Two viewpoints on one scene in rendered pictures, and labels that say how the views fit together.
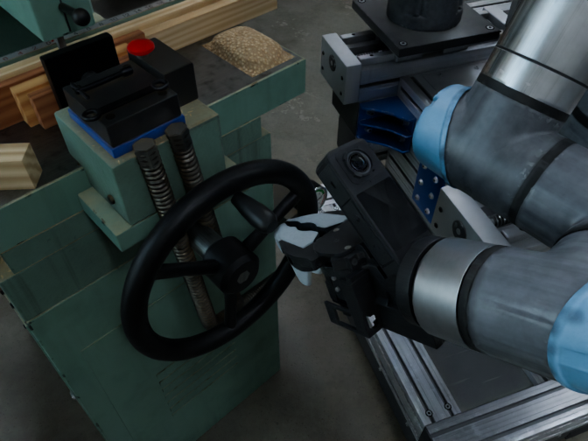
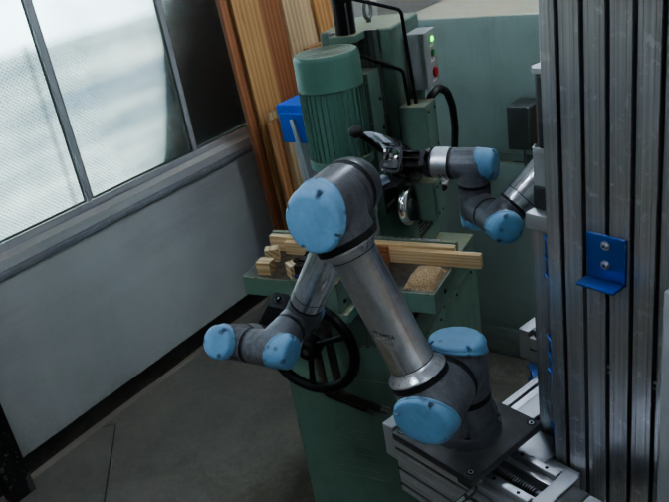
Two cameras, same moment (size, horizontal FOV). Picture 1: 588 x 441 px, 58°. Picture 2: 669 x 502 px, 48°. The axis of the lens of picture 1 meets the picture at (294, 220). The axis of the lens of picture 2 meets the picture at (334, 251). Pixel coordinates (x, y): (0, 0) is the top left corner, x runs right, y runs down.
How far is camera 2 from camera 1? 1.67 m
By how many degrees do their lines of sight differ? 61
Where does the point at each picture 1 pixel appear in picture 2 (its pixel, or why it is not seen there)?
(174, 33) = (407, 255)
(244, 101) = not seen: hidden behind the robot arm
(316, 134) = not seen: outside the picture
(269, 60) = (416, 286)
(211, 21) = (431, 258)
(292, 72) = (424, 297)
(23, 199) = (287, 281)
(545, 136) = (288, 312)
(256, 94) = not seen: hidden behind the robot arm
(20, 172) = (290, 271)
